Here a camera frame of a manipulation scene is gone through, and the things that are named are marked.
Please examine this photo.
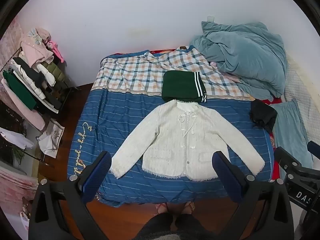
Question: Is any black cloth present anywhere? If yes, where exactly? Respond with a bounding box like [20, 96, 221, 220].
[249, 100, 278, 133]

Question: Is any person's left foot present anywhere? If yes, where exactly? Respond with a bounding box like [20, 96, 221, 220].
[154, 202, 168, 214]

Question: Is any person's left leg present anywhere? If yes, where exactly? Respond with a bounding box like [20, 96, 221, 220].
[140, 212, 173, 240]

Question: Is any light teal blanket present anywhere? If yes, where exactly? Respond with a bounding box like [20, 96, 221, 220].
[270, 99, 314, 169]

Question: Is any pink floral curtain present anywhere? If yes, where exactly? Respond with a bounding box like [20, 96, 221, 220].
[0, 169, 38, 230]
[0, 17, 25, 68]

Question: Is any row of hanging clothes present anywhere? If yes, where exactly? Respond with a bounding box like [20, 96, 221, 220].
[0, 27, 67, 130]

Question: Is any white quilted mattress pad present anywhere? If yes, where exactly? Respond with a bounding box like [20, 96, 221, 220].
[284, 55, 320, 145]

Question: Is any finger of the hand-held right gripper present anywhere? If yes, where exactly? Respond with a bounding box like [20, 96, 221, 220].
[307, 141, 320, 155]
[274, 146, 305, 180]

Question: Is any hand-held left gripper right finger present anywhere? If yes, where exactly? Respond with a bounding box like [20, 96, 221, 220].
[212, 151, 295, 240]

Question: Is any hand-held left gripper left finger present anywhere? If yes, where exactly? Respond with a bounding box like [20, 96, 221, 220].
[28, 151, 112, 240]

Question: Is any pink hanger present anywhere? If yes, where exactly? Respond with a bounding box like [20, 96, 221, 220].
[46, 40, 65, 64]

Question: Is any person's foot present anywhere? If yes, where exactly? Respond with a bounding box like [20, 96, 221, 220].
[154, 202, 168, 214]
[182, 201, 196, 214]

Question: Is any blue striped plaid bed sheet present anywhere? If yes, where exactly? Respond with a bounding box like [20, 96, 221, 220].
[67, 45, 275, 208]

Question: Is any person's right foot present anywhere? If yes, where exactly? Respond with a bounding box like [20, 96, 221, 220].
[182, 201, 196, 214]

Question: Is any folded green striped garment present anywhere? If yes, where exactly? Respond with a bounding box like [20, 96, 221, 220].
[161, 70, 208, 103]

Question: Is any white embroidered cloth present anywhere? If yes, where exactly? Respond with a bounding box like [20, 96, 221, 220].
[37, 119, 65, 159]

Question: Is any teal duvet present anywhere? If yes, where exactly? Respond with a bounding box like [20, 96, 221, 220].
[189, 21, 287, 101]

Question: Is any red bed sheet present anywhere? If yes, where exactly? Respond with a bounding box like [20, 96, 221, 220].
[257, 97, 283, 182]

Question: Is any black clothes rack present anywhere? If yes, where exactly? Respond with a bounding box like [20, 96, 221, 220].
[2, 50, 82, 120]

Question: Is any white tweed jacket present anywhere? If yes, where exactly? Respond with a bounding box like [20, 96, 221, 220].
[109, 99, 265, 182]

